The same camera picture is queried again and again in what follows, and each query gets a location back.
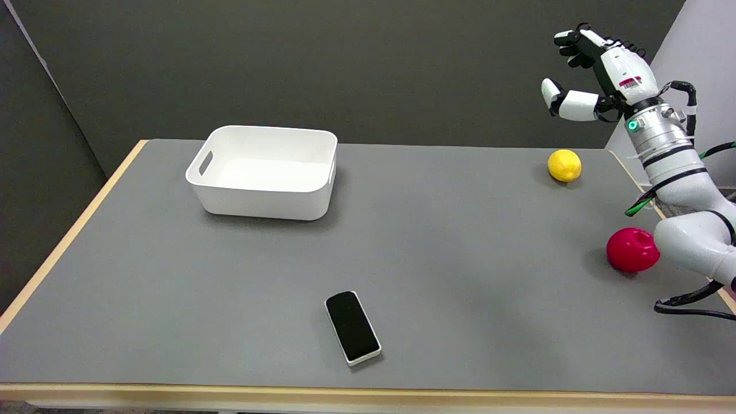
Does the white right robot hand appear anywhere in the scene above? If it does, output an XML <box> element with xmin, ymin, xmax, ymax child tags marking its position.
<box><xmin>541</xmin><ymin>24</ymin><xmax>660</xmax><ymax>123</ymax></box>

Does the yellow lemon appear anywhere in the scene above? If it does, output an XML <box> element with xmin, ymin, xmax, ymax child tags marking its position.
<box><xmin>547</xmin><ymin>149</ymin><xmax>582</xmax><ymax>183</ymax></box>

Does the red apple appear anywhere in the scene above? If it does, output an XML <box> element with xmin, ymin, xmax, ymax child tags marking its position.
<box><xmin>606</xmin><ymin>227</ymin><xmax>661</xmax><ymax>273</ymax></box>

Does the white plastic bin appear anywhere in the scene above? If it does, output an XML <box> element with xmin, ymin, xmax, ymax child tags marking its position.
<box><xmin>185</xmin><ymin>125</ymin><xmax>338</xmax><ymax>221</ymax></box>

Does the green black braided cable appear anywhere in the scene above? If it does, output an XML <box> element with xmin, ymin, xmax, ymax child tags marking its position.
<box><xmin>624</xmin><ymin>141</ymin><xmax>736</xmax><ymax>217</ymax></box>

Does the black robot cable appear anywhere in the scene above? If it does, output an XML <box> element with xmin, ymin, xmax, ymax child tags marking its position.
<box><xmin>654</xmin><ymin>280</ymin><xmax>736</xmax><ymax>320</ymax></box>

